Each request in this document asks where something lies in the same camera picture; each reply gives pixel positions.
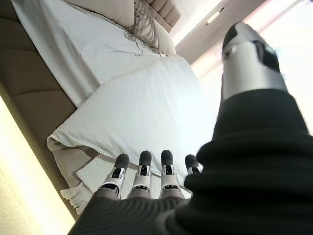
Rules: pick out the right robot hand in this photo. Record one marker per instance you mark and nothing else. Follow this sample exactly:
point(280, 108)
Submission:
point(244, 171)

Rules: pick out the white bed sheet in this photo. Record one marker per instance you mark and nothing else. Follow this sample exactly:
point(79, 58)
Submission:
point(73, 49)

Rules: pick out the white duvet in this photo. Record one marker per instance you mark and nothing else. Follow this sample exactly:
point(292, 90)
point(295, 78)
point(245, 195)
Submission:
point(137, 107)

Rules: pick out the white fringed blanket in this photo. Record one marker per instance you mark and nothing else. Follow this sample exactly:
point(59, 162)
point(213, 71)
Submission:
point(90, 176)

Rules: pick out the cream pillow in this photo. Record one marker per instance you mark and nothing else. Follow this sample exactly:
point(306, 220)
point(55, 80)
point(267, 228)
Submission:
point(165, 39)

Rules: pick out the ceiling light fixture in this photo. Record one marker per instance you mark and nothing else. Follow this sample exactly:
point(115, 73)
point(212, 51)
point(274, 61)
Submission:
point(215, 14)

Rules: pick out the beige tufted headboard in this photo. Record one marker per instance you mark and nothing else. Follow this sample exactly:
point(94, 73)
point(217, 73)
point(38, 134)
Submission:
point(166, 11)

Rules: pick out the beige fringed throw pillow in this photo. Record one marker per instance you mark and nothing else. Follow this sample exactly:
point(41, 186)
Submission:
point(137, 22)

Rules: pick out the brown upholstered bed frame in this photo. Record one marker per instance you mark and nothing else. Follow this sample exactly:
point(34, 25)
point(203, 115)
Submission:
point(31, 80)

